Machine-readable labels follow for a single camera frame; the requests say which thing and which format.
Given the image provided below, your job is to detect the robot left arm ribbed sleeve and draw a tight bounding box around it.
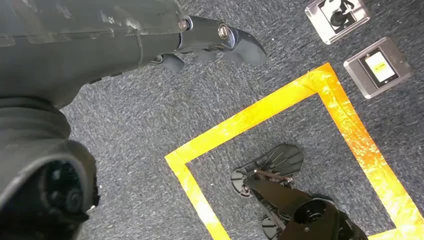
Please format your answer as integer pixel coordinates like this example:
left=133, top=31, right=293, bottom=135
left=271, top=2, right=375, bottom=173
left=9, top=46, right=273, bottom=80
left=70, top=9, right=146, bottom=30
left=0, top=96, right=100, bottom=240

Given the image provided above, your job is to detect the yellow floor marking tape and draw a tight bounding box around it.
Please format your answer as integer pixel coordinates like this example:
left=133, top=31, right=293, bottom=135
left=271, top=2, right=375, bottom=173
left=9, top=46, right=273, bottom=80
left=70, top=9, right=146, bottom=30
left=164, top=62, right=424, bottom=240

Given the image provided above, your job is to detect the metal floor socket with plug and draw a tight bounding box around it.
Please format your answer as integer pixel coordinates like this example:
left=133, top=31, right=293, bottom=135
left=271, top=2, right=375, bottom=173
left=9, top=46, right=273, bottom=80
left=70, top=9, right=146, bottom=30
left=304, top=0, right=371, bottom=46

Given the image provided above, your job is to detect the black robot leg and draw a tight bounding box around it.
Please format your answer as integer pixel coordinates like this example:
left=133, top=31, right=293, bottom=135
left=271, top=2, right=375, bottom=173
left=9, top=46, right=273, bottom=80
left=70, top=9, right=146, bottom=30
left=245, top=178, right=369, bottom=240

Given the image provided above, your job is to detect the metal floor socket yellow label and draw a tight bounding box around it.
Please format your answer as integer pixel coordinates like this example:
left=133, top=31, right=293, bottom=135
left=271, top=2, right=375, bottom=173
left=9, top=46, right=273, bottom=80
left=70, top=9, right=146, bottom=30
left=343, top=36, right=413, bottom=100

